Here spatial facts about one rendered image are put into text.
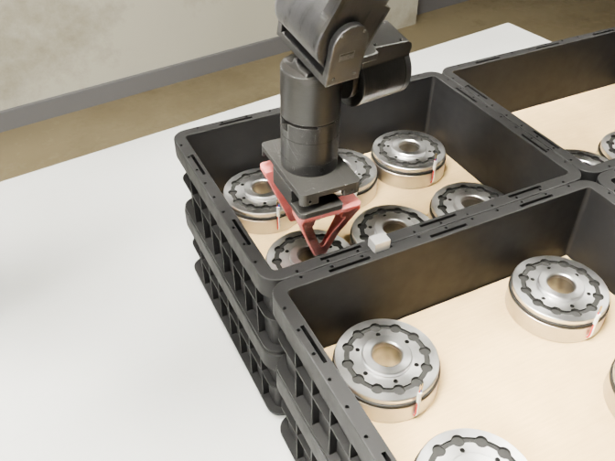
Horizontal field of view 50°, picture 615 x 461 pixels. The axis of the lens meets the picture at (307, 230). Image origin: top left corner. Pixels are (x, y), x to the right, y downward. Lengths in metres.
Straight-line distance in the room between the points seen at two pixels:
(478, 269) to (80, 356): 0.50
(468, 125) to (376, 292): 0.34
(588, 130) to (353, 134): 0.38
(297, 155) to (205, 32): 2.43
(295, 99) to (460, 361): 0.31
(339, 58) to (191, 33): 2.47
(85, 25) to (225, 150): 2.00
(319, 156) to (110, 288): 0.45
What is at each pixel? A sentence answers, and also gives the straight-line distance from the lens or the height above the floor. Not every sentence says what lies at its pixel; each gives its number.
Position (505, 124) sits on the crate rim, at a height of 0.93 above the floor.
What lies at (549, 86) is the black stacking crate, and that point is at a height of 0.86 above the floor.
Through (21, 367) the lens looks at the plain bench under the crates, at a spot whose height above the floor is 0.70.
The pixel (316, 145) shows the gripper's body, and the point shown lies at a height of 1.03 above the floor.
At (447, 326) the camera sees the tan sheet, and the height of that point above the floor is 0.83.
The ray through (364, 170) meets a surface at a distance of 0.88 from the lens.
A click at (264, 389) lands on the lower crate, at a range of 0.79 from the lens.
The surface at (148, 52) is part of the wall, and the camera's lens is 2.95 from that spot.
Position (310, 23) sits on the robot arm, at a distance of 0.55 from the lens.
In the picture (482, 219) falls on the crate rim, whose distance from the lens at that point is 0.70.
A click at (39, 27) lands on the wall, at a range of 2.78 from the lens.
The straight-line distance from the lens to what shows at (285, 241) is 0.76.
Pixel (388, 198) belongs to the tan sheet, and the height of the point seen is 0.83.
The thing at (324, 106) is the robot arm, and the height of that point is 1.07.
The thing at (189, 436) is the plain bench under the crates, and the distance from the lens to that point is 0.79.
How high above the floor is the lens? 1.36
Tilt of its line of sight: 40 degrees down
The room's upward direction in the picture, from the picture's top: straight up
